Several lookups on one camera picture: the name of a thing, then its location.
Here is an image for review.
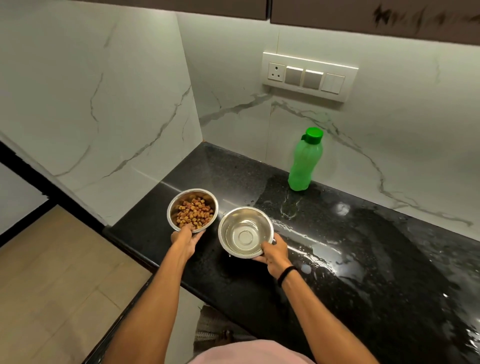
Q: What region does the green plastic water bottle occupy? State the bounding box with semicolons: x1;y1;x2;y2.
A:
287;127;325;192

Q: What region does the person's right forearm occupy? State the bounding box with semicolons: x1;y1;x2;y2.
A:
281;269;380;364

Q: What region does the person's left forearm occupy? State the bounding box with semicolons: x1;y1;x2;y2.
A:
101;247;192;364

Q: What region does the black stone threshold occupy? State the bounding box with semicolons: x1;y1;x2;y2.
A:
82;275;155;364

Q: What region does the black wristband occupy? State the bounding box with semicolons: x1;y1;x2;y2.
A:
276;265;299;289

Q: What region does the white wall switch panel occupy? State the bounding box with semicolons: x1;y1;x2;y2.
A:
261;51;359;104

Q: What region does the white base cabinet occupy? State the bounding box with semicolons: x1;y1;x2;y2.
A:
164;286;207;364

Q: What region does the green bottle cap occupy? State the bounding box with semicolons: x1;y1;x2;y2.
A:
301;127;325;145

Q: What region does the person's left hand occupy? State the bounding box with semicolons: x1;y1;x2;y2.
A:
170;223;206;260

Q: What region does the person's right hand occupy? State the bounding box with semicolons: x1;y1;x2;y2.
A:
251;232;293;280

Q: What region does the person's pink shirt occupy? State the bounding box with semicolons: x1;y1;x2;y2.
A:
189;339;316;364

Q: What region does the clear water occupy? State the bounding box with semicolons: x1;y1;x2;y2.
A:
224;219;269;256

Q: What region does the striped grey cloth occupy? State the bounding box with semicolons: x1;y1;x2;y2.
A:
193;304;256;353

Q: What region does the brown cabinet door with sheet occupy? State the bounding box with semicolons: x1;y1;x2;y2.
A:
269;0;480;47

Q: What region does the round steel bowl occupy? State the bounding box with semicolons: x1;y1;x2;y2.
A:
217;206;275;260
166;188;220;234

